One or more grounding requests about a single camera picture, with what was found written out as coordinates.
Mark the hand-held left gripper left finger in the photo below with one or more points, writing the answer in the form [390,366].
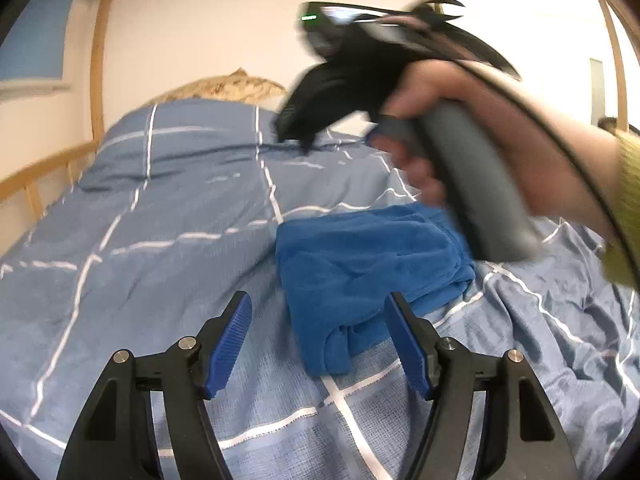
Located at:
[232,345]

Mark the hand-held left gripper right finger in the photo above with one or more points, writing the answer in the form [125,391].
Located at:
[407,345]

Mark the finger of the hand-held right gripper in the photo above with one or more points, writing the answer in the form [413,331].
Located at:
[325,100]

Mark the blue towel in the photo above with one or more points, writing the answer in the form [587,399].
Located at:
[360,270]

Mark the person's right forearm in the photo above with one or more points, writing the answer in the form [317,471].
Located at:
[575,180]

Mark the person's right hand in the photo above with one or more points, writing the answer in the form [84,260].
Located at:
[430,85]

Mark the beige patterned pillow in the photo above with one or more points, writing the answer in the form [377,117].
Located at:
[225,87]

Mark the blue checked blanket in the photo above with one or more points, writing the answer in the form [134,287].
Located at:
[175,220]

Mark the grey door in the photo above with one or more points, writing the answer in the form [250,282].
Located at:
[597,90]

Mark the wooden bed frame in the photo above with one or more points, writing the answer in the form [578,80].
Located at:
[100,60]

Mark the blue wall board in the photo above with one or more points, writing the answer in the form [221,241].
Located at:
[35,30]

